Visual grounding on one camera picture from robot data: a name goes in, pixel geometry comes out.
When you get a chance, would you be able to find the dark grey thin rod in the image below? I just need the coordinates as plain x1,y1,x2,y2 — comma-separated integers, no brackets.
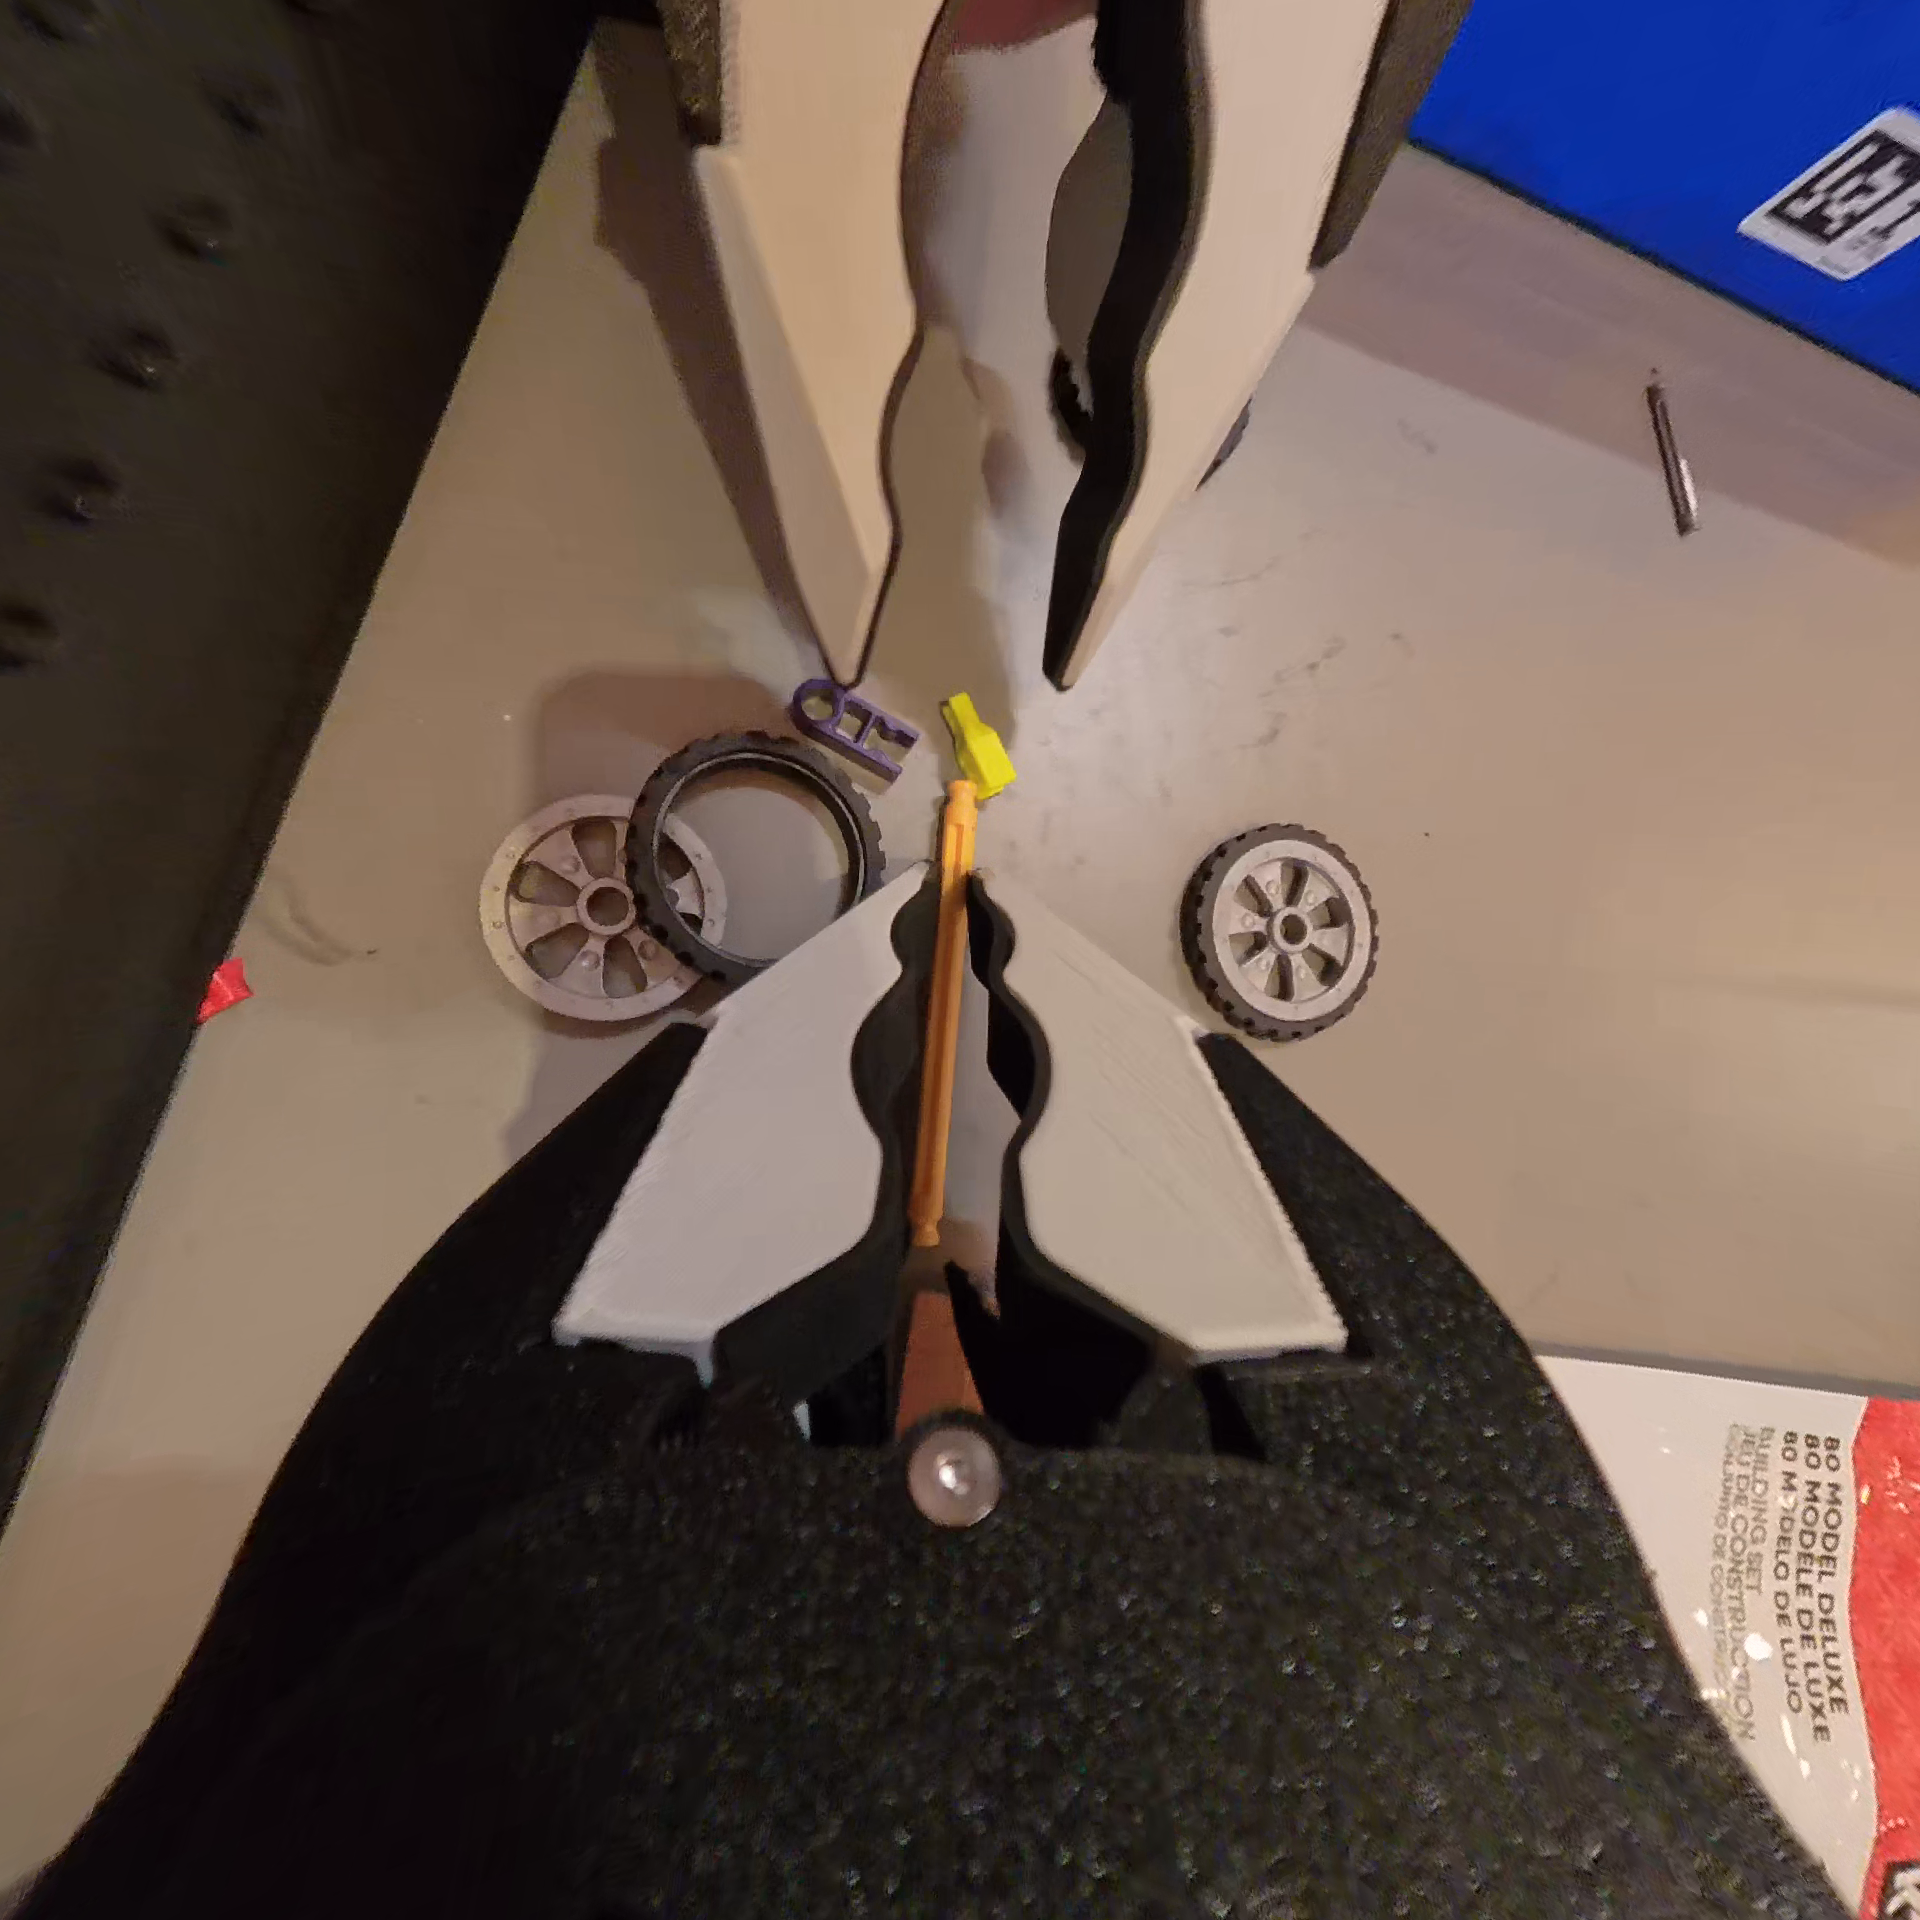
1644,371,1702,540

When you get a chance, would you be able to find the yellow plastic connector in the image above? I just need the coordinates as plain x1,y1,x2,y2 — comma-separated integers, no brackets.
938,690,1018,799

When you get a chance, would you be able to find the black rubber tire ring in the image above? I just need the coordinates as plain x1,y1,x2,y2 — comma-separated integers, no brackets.
1046,343,1256,492

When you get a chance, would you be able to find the grey toy wheel black tire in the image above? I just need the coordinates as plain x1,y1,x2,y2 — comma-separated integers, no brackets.
1178,824,1381,1048

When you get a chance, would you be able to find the toy wheel with white ring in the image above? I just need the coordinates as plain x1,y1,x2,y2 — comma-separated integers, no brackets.
477,729,892,1028

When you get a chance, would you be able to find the blue plastic bin white tag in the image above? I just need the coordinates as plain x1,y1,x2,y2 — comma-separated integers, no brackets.
1407,0,1920,395

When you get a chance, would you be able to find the purple plastic connector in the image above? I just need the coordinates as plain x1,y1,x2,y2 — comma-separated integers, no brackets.
785,673,920,785

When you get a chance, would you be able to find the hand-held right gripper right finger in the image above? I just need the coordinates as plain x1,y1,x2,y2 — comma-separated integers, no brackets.
967,873,1349,1370

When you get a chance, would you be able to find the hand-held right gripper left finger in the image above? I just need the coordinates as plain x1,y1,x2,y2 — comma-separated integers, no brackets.
551,864,928,1389

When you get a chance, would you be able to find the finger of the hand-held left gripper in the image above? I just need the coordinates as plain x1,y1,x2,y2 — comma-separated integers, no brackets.
695,0,964,688
1040,0,1391,696

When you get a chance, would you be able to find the orange plastic rod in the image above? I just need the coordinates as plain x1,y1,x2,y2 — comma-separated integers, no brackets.
905,778,980,1251

